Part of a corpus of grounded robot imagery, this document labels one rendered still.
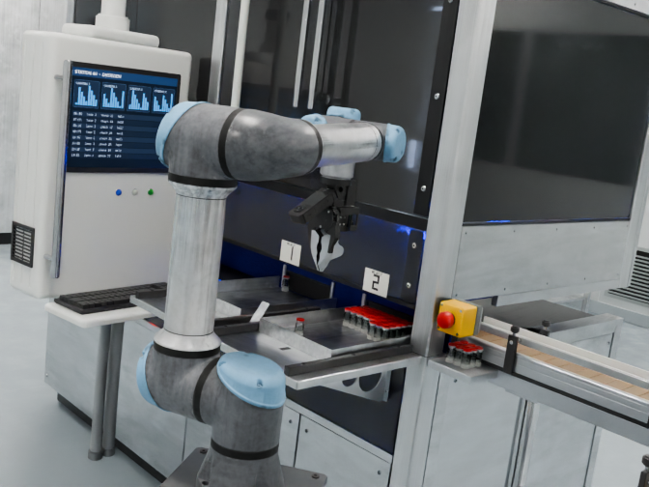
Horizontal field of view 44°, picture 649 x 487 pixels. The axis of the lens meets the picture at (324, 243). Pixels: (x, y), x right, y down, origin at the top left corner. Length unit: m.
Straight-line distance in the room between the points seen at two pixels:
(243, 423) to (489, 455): 1.15
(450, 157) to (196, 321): 0.79
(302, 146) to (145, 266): 1.41
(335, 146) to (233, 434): 0.51
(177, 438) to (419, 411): 1.12
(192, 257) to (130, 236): 1.23
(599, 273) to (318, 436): 0.98
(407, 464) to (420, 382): 0.22
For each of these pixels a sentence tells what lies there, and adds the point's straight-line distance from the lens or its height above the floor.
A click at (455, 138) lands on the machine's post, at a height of 1.41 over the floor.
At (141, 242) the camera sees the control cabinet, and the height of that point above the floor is 0.95.
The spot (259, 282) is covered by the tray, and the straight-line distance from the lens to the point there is 2.43.
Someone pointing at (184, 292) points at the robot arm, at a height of 1.12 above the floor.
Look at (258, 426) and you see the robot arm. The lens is 1.35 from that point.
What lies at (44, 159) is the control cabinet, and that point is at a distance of 2.37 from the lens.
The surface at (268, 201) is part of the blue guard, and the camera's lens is 2.38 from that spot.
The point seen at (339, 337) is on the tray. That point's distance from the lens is 2.04.
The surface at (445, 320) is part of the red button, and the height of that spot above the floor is 1.00.
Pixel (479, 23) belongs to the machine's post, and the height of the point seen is 1.67.
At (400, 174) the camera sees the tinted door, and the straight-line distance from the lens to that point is 2.02.
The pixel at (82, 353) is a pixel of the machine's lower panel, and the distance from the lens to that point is 3.45.
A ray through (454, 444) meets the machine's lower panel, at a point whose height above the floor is 0.62.
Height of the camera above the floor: 1.47
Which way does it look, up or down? 10 degrees down
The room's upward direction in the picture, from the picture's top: 7 degrees clockwise
